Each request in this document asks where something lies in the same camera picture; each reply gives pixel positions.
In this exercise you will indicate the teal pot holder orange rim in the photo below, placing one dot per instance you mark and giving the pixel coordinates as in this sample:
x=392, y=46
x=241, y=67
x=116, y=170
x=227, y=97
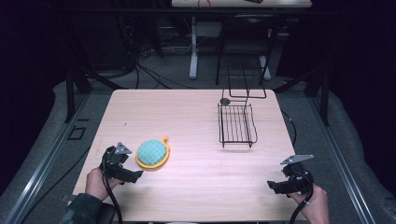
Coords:
x=152, y=153

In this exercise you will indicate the grey round disc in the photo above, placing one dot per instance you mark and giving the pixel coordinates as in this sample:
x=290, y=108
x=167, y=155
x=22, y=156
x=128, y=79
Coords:
x=224, y=101

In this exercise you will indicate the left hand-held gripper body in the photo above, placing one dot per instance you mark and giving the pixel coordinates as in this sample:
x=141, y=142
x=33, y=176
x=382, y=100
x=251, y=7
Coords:
x=112, y=161

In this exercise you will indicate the black chair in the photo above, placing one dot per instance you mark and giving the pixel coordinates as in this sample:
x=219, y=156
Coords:
x=246, y=40

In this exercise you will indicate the black metal stand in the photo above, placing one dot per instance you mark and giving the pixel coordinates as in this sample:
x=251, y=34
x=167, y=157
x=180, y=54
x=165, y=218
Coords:
x=77, y=84
x=317, y=90

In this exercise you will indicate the person's left hand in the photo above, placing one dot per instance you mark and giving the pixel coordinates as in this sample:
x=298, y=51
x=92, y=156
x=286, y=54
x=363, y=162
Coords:
x=95, y=183

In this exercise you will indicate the person's right hand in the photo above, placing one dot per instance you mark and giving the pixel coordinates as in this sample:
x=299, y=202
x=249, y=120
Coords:
x=316, y=205

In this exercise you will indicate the aluminium floor rail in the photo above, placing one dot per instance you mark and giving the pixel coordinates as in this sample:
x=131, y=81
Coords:
x=40, y=172
x=339, y=161

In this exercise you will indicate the white desk with legs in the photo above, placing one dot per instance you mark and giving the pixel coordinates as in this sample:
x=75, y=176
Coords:
x=194, y=46

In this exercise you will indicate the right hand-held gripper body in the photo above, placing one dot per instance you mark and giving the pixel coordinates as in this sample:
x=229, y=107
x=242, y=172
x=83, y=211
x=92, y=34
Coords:
x=298, y=174

